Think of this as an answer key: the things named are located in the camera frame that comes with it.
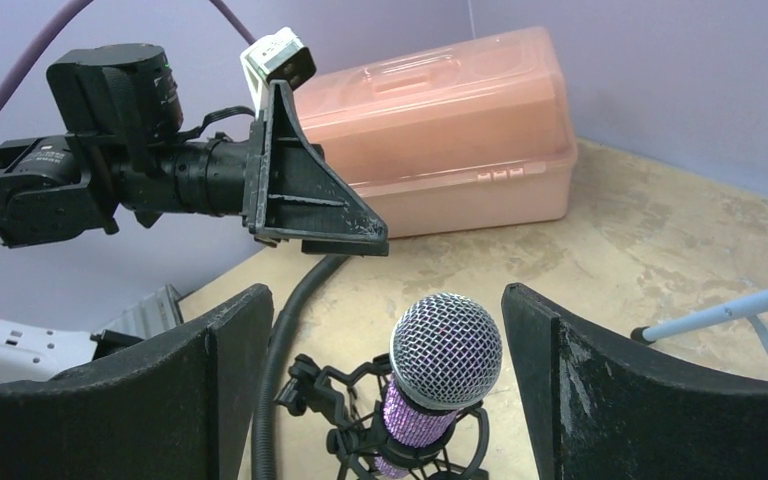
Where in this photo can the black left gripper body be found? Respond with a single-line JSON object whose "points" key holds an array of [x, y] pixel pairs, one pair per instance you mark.
{"points": [[126, 146]]}

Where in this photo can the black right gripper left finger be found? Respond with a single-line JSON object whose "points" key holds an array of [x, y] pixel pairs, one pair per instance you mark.
{"points": [[175, 406]]}

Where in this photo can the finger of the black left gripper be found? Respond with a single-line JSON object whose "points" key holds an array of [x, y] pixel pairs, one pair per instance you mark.
{"points": [[314, 247], [290, 192]]}

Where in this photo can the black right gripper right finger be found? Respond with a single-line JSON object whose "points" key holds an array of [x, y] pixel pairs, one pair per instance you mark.
{"points": [[599, 405]]}

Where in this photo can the purple glitter microphone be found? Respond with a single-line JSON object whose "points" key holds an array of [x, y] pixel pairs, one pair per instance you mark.
{"points": [[446, 355]]}

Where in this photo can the black microphone shock mount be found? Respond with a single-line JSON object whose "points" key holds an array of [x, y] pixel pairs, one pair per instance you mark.
{"points": [[377, 431]]}

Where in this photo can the light blue music stand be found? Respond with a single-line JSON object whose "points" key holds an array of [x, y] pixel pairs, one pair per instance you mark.
{"points": [[749, 308]]}

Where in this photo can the black foam tube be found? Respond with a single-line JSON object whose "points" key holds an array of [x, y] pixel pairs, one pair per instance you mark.
{"points": [[263, 446]]}

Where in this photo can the translucent pink storage box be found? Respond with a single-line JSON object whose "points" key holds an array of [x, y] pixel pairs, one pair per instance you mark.
{"points": [[473, 135]]}

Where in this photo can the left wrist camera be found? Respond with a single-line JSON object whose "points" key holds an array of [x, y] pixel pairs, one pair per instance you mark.
{"points": [[278, 56]]}

